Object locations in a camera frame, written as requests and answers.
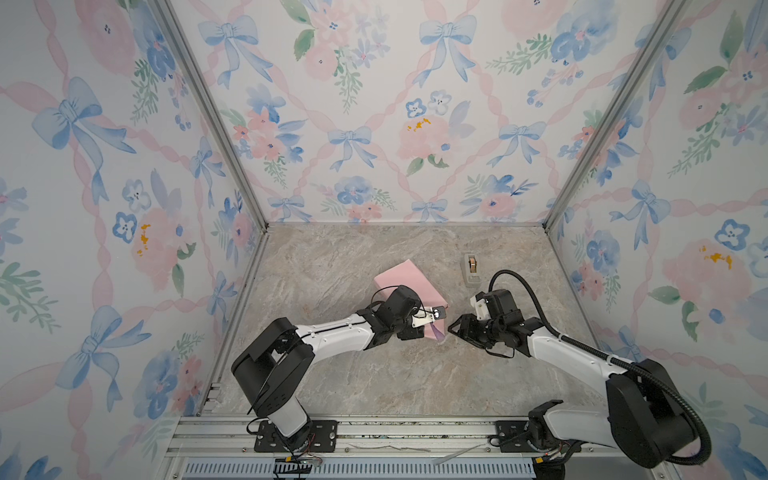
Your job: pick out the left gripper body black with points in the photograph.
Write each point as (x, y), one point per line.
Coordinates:
(404, 330)

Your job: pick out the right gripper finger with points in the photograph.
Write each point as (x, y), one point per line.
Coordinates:
(464, 326)
(480, 342)

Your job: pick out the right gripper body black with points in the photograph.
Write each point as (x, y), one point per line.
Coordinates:
(489, 331)

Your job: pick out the purple pink wrapping paper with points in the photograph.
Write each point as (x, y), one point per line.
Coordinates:
(408, 274)

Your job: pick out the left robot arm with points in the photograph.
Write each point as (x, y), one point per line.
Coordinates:
(272, 367)

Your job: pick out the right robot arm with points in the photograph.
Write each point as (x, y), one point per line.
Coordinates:
(643, 415)

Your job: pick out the grey tape dispenser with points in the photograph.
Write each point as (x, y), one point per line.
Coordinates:
(470, 270)

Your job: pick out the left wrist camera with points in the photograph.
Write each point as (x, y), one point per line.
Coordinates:
(420, 317)

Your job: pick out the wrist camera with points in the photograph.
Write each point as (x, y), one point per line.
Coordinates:
(420, 317)
(496, 305)

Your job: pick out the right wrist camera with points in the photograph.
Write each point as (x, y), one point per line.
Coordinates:
(496, 305)

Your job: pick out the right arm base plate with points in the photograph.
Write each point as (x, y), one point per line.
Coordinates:
(524, 436)

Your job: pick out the vented cable duct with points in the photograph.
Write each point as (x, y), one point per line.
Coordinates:
(359, 468)

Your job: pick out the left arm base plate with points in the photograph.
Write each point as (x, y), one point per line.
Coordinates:
(317, 436)

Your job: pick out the aluminium frame rail front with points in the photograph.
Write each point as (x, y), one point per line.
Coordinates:
(357, 435)

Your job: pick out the right aluminium corner post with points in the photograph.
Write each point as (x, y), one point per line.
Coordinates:
(640, 68)

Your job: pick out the aluminium corner post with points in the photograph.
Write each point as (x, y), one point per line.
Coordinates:
(640, 68)
(179, 45)

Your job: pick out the left aluminium corner post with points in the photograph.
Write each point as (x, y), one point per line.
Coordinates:
(179, 45)

